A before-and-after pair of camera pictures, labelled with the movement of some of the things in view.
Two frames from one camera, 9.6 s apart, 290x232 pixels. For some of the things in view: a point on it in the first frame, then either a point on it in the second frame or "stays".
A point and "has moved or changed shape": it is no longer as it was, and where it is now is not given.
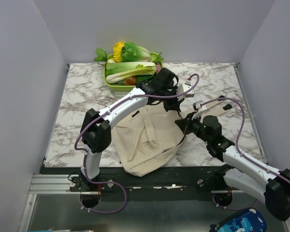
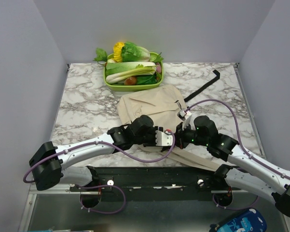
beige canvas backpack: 150,139 has moved or changed shape
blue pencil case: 250,220 stays
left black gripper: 173,105 to 153,130
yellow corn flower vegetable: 117,51 stays
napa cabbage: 115,72 stays
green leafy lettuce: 132,52 stays
